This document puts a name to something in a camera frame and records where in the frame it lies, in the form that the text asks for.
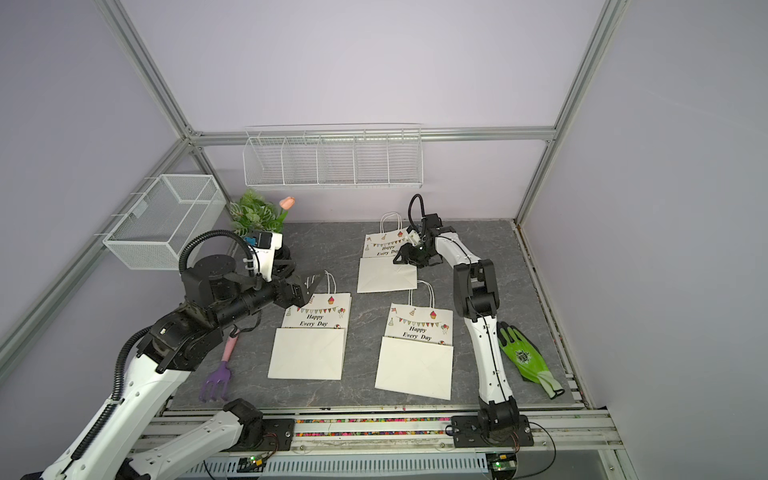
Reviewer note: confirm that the white wire wall shelf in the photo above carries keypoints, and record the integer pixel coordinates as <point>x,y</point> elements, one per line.
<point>333,155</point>

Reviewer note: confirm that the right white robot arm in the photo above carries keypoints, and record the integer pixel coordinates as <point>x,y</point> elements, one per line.
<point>476,300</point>

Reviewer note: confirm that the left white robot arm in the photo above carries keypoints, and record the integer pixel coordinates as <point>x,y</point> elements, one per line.
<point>155,361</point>

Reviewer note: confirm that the pink artificial tulip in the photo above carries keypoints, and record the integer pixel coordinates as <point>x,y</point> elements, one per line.
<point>287,203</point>

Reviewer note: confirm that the green artificial plant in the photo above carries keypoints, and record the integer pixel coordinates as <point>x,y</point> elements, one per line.
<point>252,212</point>

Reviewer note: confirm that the purple small toy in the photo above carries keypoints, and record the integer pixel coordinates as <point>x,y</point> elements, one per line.
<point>215,386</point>

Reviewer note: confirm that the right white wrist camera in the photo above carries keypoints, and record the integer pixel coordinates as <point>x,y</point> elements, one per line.
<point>413,237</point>

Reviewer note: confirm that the white wire mesh basket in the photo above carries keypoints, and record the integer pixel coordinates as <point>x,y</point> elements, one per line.
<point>173,210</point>

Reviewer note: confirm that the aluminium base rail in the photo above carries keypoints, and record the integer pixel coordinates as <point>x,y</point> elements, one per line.
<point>396,443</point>

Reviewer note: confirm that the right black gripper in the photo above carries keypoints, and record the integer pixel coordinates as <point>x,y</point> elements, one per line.
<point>418,263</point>

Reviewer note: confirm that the white party paper bag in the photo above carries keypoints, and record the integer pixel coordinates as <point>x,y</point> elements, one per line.
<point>416,353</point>

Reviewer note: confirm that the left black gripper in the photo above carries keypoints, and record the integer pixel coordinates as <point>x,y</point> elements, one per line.
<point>301,296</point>

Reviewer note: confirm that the green black work glove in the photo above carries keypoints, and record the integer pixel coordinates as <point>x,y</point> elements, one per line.
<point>527,359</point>

